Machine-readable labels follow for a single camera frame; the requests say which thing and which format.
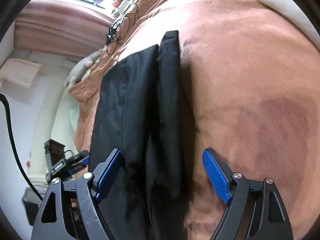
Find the orange-brown bed blanket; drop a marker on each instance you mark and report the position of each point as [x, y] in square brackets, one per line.
[253, 93]

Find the pink curtain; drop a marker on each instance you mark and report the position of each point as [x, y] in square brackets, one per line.
[61, 28]

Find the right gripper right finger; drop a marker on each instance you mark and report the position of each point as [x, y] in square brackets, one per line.
[268, 216]

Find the white plush toy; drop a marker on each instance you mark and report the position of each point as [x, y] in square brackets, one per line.
[81, 68]

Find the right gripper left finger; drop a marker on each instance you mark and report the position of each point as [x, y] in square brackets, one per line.
[69, 209]

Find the black garment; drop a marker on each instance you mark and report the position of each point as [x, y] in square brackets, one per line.
[143, 112]

